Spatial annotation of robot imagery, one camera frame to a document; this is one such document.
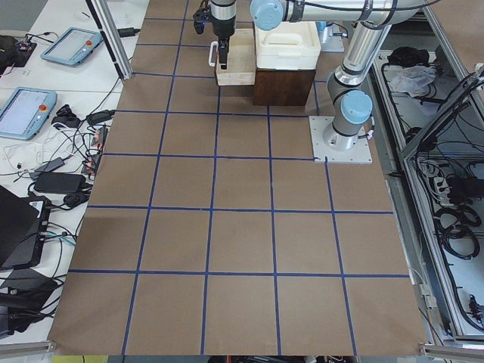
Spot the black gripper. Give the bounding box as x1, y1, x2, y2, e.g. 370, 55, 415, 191
212, 17, 235, 70

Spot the light wooden drawer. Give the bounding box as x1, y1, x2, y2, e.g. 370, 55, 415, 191
216, 29, 256, 86

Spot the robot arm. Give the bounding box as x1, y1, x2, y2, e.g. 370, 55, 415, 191
250, 0, 435, 151
209, 0, 236, 70

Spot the dark brown wooden cabinet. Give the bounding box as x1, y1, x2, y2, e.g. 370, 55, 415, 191
253, 68, 316, 106

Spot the white plastic tray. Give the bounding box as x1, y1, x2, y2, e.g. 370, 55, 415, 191
255, 22, 321, 70

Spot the blue teach pendant far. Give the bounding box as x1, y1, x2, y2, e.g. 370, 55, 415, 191
41, 27, 103, 67

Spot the blue teach pendant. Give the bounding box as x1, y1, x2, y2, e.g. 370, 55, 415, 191
1, 87, 57, 141
41, 27, 103, 67

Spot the blue teach pendant near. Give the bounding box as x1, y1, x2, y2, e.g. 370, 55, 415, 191
1, 87, 57, 141

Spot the black power brick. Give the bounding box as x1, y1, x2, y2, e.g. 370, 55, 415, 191
33, 172, 86, 194

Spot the white drawer handle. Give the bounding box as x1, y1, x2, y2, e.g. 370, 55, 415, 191
208, 41, 219, 67

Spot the aluminium frame post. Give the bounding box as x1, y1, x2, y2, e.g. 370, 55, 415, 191
85, 0, 133, 81

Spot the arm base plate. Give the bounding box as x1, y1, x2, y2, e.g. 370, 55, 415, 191
309, 116, 373, 164

